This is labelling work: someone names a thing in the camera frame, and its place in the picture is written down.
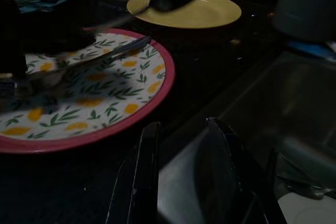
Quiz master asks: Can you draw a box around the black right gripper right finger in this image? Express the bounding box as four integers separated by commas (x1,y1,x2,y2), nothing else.
206,116,289,224

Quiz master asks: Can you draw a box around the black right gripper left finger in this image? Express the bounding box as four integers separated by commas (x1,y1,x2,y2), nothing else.
106,121,162,224

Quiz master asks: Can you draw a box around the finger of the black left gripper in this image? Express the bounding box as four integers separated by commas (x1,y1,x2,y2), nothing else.
25,18,97,53

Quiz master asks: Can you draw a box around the silver metal fork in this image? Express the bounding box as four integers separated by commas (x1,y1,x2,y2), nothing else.
0,36,153,104

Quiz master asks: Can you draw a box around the silver fork in sink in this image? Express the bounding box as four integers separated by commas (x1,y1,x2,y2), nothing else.
278,173,334,200

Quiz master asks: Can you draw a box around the white plate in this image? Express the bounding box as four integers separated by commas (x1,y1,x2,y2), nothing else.
277,191,336,224

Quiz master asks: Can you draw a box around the pink floral plate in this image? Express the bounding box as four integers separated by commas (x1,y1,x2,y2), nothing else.
0,27,176,155

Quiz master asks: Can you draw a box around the stainless steel sink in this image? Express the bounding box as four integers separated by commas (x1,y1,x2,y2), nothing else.
157,50,336,224

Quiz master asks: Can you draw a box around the yellow plate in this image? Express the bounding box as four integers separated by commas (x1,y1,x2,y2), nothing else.
126,0,243,29

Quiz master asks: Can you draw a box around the grey water filter jug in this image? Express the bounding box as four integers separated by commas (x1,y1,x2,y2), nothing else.
271,0,336,42

